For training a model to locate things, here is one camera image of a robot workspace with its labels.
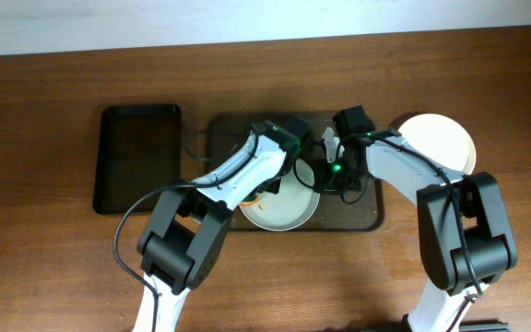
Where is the green and orange sponge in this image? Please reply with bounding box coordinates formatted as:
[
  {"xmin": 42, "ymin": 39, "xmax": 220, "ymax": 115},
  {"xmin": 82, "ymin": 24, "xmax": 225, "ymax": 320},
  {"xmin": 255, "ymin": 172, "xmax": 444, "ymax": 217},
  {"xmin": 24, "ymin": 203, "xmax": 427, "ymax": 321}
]
[{"xmin": 239, "ymin": 195, "xmax": 261, "ymax": 208}]

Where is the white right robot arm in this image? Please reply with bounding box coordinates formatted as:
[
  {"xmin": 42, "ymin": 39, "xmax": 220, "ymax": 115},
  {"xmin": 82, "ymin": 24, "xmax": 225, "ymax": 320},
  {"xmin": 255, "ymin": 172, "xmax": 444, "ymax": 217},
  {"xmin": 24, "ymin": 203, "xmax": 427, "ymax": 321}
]
[{"xmin": 315, "ymin": 106, "xmax": 518, "ymax": 332}]

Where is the large brown serving tray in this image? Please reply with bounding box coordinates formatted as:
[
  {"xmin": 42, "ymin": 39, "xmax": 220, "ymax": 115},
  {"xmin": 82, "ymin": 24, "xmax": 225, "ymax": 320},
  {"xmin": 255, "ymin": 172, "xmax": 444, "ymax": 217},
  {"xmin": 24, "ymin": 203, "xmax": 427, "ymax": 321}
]
[{"xmin": 206, "ymin": 111, "xmax": 384, "ymax": 232}]

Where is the cream white plate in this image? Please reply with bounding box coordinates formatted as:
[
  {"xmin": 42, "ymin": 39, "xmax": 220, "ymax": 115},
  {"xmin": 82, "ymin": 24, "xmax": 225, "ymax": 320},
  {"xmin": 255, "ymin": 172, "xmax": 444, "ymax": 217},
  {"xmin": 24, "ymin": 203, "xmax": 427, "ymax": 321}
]
[{"xmin": 398, "ymin": 113, "xmax": 477, "ymax": 174}]

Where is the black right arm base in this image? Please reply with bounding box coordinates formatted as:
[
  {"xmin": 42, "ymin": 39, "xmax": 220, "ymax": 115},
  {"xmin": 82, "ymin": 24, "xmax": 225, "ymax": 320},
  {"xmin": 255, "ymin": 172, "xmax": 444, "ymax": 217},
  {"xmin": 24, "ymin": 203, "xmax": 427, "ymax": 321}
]
[{"xmin": 459, "ymin": 322, "xmax": 510, "ymax": 332}]

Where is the small black tray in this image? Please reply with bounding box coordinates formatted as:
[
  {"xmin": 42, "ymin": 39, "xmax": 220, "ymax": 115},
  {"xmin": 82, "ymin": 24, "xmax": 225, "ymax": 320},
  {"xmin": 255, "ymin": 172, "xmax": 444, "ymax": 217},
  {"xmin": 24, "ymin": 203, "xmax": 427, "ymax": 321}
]
[{"xmin": 92, "ymin": 103, "xmax": 182, "ymax": 215}]

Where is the pale green plate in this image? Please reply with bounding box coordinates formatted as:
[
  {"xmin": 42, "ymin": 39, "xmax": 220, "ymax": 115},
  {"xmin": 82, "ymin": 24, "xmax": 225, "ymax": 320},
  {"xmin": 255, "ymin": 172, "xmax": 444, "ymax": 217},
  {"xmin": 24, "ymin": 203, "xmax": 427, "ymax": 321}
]
[{"xmin": 239, "ymin": 160, "xmax": 320, "ymax": 231}]

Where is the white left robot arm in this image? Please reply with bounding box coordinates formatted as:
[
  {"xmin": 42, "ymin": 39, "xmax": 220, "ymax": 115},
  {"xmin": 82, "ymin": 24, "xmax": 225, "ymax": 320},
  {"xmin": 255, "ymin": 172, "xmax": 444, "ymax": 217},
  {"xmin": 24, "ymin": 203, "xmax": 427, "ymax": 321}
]
[{"xmin": 134, "ymin": 117, "xmax": 312, "ymax": 331}]

